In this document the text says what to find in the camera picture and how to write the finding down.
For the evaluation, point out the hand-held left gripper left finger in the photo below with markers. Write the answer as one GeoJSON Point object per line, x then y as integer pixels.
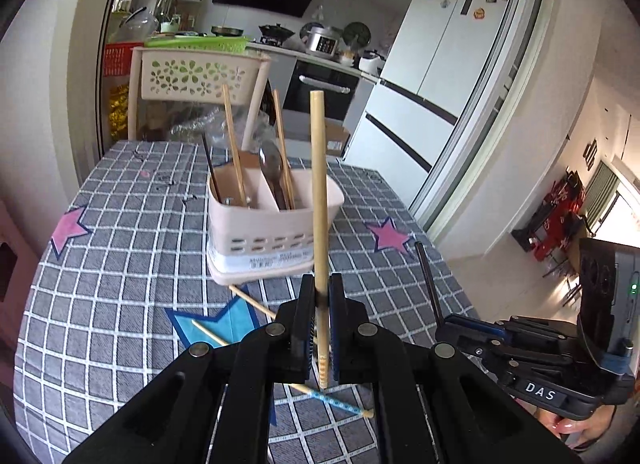
{"type": "Point", "coordinates": [300, 329]}

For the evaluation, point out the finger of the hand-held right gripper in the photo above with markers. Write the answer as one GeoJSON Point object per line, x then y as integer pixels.
{"type": "Point", "coordinates": [540, 331]}
{"type": "Point", "coordinates": [530, 359]}

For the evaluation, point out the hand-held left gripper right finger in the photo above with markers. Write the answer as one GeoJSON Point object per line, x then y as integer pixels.
{"type": "Point", "coordinates": [337, 329]}

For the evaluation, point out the light wooden chopstick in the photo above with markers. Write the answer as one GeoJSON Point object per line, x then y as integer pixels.
{"type": "Point", "coordinates": [319, 194]}
{"type": "Point", "coordinates": [232, 143]}
{"type": "Point", "coordinates": [250, 300]}
{"type": "Point", "coordinates": [281, 143]}
{"type": "Point", "coordinates": [330, 400]}

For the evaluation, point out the pink plastic utensil holder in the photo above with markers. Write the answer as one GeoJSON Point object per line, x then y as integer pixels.
{"type": "Point", "coordinates": [270, 249]}

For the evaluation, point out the person's right hand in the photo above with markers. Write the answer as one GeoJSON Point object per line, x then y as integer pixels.
{"type": "Point", "coordinates": [570, 429]}

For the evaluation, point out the red and black machine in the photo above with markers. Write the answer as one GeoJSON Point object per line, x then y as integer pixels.
{"type": "Point", "coordinates": [555, 214]}

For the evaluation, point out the cardboard box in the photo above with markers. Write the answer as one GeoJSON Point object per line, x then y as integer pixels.
{"type": "Point", "coordinates": [337, 138]}

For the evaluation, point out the clear plastic bag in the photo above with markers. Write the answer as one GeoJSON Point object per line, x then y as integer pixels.
{"type": "Point", "coordinates": [200, 126]}

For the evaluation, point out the black built-in oven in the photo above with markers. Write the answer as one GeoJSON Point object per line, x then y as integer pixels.
{"type": "Point", "coordinates": [320, 93]}

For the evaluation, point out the white rice cooker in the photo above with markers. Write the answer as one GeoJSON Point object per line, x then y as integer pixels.
{"type": "Point", "coordinates": [371, 62]}

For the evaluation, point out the beige flower-cutout storage rack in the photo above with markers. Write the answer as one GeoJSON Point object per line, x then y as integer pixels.
{"type": "Point", "coordinates": [195, 76]}

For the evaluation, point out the white refrigerator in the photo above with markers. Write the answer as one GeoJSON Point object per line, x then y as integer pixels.
{"type": "Point", "coordinates": [435, 68]}

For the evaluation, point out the gold foil package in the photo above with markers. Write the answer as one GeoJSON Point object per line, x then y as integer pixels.
{"type": "Point", "coordinates": [119, 113]}

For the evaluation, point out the silver pressure cooker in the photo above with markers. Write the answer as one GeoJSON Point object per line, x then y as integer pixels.
{"type": "Point", "coordinates": [321, 41]}

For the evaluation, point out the black round fan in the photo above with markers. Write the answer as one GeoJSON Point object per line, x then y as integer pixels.
{"type": "Point", "coordinates": [357, 33]}

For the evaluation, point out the pink plastic stool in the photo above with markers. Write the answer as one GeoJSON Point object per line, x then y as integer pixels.
{"type": "Point", "coordinates": [22, 224]}

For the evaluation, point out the black wok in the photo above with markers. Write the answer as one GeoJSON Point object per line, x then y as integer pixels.
{"type": "Point", "coordinates": [275, 31]}

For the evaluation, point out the green plastic basket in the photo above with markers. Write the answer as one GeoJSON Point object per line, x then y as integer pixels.
{"type": "Point", "coordinates": [200, 43]}

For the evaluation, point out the red plastic basket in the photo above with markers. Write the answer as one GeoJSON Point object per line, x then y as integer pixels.
{"type": "Point", "coordinates": [117, 58]}

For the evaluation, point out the glass pot lid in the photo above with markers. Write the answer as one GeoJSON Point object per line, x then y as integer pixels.
{"type": "Point", "coordinates": [135, 23]}

